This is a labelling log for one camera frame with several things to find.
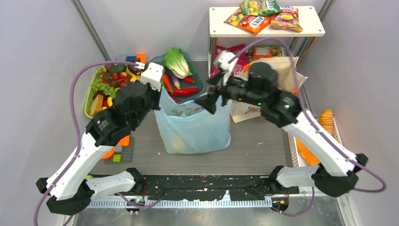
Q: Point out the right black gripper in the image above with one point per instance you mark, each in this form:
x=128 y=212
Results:
x=216 y=92

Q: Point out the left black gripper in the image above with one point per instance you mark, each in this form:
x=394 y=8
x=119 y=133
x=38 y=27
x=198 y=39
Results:
x=155 y=101

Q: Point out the light blue plastic bag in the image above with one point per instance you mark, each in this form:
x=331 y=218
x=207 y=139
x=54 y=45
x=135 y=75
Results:
x=187 y=128

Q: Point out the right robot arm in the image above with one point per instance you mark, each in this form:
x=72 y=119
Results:
x=336 y=172

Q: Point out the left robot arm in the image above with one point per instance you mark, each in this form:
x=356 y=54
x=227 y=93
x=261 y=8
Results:
x=69 y=190

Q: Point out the teal vegetable tray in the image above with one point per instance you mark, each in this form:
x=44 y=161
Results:
x=195 y=80

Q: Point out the dark purple fruit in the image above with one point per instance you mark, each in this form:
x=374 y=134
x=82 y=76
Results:
x=133 y=69

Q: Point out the avocado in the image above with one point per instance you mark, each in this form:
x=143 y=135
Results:
x=117 y=69

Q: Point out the green grapes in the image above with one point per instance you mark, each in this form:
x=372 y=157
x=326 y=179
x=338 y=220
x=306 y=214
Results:
x=106 y=88

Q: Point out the red chili pepper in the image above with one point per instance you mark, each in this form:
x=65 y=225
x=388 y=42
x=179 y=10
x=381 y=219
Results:
x=166 y=83

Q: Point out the purple eggplant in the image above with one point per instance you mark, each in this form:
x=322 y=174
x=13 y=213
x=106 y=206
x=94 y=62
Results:
x=175 y=80

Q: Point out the orange toy piece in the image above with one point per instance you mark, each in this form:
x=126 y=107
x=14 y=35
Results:
x=124 y=142

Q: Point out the green fruit tray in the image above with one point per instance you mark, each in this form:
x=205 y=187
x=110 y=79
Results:
x=97 y=101

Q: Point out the pink Real snack bag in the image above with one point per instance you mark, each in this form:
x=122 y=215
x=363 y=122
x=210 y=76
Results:
x=241 y=60

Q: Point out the grey lego baseplate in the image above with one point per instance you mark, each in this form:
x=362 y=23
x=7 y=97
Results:
x=125 y=156

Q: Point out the green lettuce head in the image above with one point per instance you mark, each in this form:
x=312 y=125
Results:
x=174 y=60

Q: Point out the orange green snack bag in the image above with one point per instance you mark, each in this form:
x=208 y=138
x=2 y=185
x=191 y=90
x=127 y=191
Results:
x=268 y=52

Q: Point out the orange Fox's snack bag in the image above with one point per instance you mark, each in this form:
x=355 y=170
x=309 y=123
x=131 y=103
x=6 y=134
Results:
x=253 y=24

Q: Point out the yellow orange snack bag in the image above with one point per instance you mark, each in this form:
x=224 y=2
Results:
x=286 y=19

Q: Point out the stack of round crackers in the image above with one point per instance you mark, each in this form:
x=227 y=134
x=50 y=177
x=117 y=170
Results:
x=326 y=121

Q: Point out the white two-tier shelf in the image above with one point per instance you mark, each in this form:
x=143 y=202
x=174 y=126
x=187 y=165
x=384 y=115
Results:
x=308 y=18

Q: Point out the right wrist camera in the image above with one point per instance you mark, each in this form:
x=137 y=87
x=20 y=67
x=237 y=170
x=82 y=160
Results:
x=225 y=61

